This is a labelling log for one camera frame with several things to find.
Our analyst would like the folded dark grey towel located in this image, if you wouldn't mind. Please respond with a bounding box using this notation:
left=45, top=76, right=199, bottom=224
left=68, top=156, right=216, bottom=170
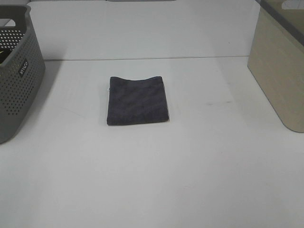
left=107, top=76, right=169, bottom=126

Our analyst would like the grey perforated plastic basket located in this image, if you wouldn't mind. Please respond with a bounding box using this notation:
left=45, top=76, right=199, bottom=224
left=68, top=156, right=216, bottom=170
left=0, top=5, right=46, bottom=143

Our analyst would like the beige plastic bin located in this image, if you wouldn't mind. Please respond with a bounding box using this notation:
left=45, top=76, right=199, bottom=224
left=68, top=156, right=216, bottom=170
left=247, top=0, right=304, bottom=133

